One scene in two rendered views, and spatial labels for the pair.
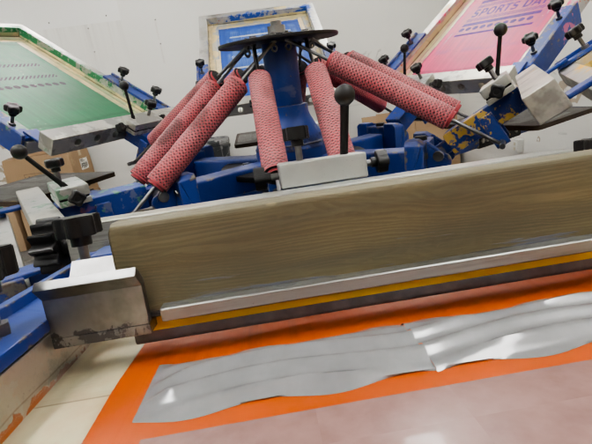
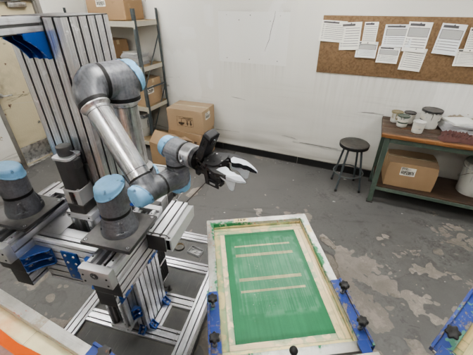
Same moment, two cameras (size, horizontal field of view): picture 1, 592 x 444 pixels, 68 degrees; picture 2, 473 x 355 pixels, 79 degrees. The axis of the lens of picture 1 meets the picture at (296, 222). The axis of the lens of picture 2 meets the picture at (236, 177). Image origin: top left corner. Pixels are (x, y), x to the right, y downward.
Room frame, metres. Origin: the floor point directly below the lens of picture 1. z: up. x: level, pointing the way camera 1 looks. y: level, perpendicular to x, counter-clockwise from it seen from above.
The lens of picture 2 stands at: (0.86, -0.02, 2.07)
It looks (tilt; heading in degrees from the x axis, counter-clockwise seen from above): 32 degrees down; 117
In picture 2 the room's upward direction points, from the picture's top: straight up
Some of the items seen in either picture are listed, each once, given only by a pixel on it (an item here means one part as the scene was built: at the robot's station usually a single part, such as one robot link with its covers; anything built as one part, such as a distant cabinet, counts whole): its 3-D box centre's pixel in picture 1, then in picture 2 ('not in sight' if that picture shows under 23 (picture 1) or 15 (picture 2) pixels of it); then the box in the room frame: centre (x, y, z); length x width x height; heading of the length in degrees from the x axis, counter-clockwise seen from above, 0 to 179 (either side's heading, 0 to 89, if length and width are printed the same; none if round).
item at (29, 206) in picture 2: not in sight; (21, 200); (-0.48, 0.47, 1.31); 0.15 x 0.15 x 0.10
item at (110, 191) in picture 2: not in sight; (112, 194); (0.01, 0.58, 1.42); 0.13 x 0.12 x 0.14; 78
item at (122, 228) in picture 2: not in sight; (117, 218); (0.01, 0.57, 1.31); 0.15 x 0.15 x 0.10
